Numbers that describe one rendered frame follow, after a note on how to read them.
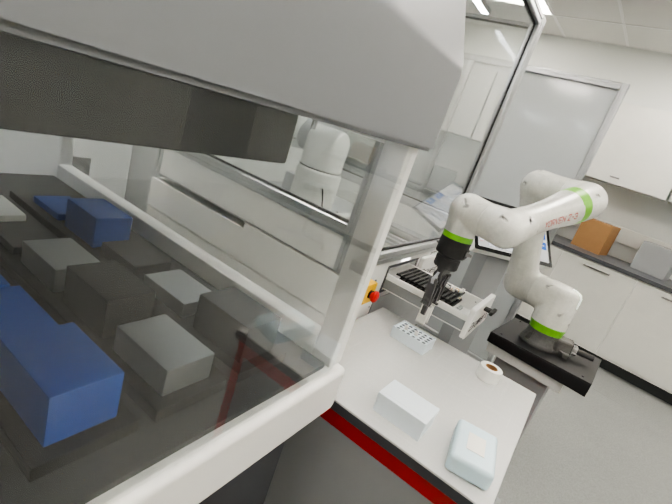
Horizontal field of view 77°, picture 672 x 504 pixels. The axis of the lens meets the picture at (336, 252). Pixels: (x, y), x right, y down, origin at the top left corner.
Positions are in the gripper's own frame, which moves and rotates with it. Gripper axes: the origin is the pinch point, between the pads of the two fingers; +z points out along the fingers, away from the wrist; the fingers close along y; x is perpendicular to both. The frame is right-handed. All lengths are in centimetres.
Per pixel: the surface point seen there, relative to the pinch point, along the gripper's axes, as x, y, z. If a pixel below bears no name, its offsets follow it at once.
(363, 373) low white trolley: 0.1, -30.6, 11.9
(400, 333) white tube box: 3.9, -3.2, 9.2
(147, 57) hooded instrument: -8, -109, -49
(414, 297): 9.2, 12.1, 1.6
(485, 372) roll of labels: -23.3, 4.1, 8.9
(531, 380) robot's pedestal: -35, 40, 18
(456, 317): -6.8, 12.7, 0.8
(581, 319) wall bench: -44, 315, 54
